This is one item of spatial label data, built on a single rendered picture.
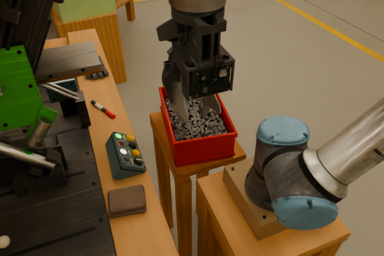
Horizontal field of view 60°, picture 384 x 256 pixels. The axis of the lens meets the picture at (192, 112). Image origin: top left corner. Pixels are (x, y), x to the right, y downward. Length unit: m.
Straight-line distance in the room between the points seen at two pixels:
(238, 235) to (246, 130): 1.59
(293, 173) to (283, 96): 2.17
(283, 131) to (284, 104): 1.98
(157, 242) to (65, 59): 0.61
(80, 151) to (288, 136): 0.65
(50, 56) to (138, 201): 0.54
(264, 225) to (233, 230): 0.10
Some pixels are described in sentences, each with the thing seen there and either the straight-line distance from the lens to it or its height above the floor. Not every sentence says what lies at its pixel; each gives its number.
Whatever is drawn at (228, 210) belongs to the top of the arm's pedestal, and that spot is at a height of 0.85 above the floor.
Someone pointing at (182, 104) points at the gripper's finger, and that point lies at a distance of 0.52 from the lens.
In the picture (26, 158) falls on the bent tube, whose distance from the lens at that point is 0.99.
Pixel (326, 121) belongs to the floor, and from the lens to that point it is 2.70.
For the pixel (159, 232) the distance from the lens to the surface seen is 0.89.
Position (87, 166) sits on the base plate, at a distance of 1.06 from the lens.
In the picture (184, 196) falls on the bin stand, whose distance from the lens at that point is 1.23.
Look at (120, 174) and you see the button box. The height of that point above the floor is 0.92.
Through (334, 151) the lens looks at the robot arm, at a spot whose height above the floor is 1.22.
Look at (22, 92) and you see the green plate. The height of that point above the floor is 1.16.
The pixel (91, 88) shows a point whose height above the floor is 0.90.
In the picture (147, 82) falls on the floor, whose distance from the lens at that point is 2.93.
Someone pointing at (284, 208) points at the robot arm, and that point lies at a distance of 0.68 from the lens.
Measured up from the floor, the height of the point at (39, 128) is 1.08.
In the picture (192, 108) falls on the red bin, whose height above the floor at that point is 0.89.
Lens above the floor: 1.67
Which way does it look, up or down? 40 degrees down
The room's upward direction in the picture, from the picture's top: straight up
